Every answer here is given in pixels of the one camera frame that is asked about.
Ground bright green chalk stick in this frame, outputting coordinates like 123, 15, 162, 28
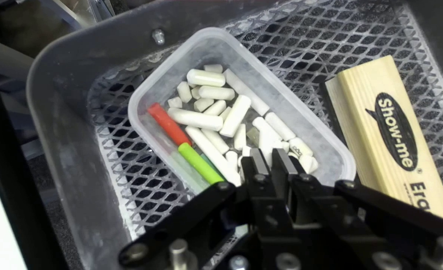
178, 142, 224, 185

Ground teal chalk stick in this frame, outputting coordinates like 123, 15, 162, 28
201, 153, 226, 181

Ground grey metal mesh tray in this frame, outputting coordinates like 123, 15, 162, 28
26, 0, 443, 270

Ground clear plastic container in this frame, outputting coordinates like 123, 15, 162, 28
128, 27, 357, 195

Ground long white chalk stick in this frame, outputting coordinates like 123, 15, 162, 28
219, 95, 252, 138
167, 108, 224, 131
223, 69, 270, 117
185, 126, 242, 186

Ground wooden board eraser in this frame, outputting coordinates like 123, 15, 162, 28
321, 55, 443, 224

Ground grey chalk piece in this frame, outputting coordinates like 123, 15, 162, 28
246, 127, 260, 147

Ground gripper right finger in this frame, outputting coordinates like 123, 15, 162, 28
272, 148, 443, 270

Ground rounded white chalk stick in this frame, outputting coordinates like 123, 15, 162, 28
186, 69, 226, 87
198, 85, 236, 101

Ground pale green chalk stick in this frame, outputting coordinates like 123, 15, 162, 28
169, 150, 210, 194

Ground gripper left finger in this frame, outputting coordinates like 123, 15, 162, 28
117, 148, 294, 270

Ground red chalk stick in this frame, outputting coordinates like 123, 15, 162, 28
147, 103, 192, 147

